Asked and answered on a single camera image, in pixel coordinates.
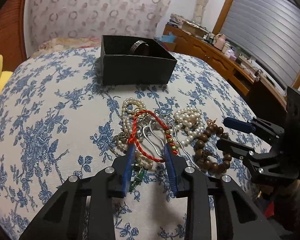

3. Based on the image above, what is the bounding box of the green stone pendant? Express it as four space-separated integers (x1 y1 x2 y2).
129 167 146 192

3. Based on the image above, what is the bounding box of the red braided cord bracelet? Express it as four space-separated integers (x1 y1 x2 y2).
127 109 179 163

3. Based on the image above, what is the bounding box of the brown wooden bead bracelet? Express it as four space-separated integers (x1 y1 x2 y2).
193 125 233 175

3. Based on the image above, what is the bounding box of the black jewelry box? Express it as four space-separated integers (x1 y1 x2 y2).
100 35 177 86

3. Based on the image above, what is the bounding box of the silver engraved bangle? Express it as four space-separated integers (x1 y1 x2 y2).
129 40 149 54

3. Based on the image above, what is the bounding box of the wooden sideboard cabinet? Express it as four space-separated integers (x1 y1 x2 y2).
162 23 288 111

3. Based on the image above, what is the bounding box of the pink tissue box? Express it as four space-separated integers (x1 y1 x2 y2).
224 49 237 61

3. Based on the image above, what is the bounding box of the pink thermos jug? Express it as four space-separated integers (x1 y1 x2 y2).
213 33 226 50

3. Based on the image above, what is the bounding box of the blue floral white blanket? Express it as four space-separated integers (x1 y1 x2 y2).
0 48 254 239

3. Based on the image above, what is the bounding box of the grey window roller blind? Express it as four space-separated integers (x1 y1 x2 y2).
221 0 300 87

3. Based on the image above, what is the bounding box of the cardboard box on cabinet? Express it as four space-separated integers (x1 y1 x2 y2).
181 21 209 37

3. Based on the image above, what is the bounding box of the light blue gift bag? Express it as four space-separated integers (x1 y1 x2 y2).
155 32 177 43

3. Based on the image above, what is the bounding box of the pink floral bed quilt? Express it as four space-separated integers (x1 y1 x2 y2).
31 38 101 57

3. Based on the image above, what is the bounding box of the pink circle patterned curtain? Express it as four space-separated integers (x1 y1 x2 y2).
24 0 171 55

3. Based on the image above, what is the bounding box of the brown louvered wardrobe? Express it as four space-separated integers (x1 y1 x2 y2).
0 0 27 72

